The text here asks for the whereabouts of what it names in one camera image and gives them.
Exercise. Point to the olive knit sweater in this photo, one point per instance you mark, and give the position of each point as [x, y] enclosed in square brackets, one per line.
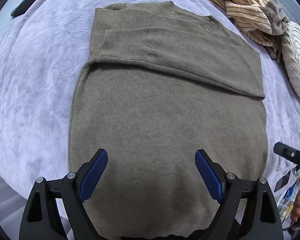
[165, 117]

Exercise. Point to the white ribbed cover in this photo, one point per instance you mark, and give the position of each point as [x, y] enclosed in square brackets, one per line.
[2, 187]

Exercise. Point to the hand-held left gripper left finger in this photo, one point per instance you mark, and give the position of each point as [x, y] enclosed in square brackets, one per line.
[93, 175]

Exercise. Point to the white quilted pillow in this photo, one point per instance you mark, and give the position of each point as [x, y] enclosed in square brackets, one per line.
[297, 62]

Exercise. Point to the grey fuzzy cloth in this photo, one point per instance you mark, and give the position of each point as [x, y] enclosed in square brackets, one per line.
[275, 17]

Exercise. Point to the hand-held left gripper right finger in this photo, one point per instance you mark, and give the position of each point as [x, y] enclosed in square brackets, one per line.
[210, 177]

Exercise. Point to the lavender plush blanket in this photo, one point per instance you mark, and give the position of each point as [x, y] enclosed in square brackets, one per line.
[40, 80]

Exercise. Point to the cream striped plush garment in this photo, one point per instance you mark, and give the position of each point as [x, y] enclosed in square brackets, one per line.
[242, 12]

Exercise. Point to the person's right hand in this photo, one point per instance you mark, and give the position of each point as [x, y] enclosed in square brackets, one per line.
[297, 207]

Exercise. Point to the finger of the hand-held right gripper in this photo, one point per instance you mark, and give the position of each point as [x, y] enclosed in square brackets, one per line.
[292, 154]

